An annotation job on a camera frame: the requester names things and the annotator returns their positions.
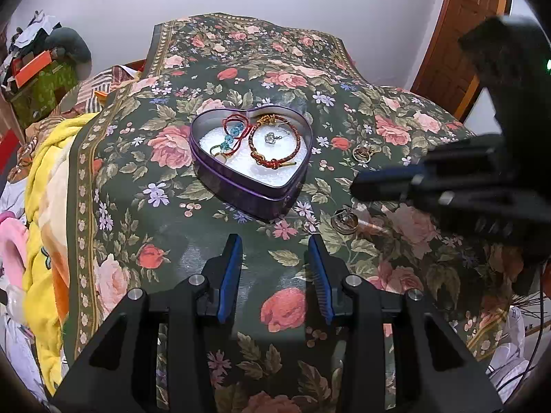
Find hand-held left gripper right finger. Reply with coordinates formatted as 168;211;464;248
303;233;504;413

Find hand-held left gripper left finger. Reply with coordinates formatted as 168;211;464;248
51;233;244;413

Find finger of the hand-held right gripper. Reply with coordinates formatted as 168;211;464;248
350;161;500;244
423;134;508;169

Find gold ring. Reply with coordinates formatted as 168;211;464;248
352;142;376;165

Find wide silver band ring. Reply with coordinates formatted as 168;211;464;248
330;207;358;235

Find purple heart-shaped tin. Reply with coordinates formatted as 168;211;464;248
188;104;313;221

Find braided red gold bracelet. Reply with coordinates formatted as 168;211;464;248
247;114;302;170

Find red cord blue bead bracelet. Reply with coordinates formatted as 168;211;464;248
209;111;253;162

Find wooden door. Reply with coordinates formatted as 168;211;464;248
410;0;514;122

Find floral blanket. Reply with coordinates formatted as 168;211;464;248
62;15;539;413

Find yellow blanket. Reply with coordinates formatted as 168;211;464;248
21;112;103;396

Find white plastic bag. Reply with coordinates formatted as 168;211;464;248
486;305;544;396

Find white cloth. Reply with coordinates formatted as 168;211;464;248
0;284;49;402

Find pile of clothes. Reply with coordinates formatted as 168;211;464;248
17;64;144;181

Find green patterned cloth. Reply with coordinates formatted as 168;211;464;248
9;62;81;128

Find grey pillow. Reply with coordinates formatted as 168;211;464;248
45;27;93;68

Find orange box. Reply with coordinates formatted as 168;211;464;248
11;49;55;89

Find pile of clutter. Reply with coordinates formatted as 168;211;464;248
0;9;60;79

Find black cable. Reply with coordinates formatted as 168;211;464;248
491;267;551;381

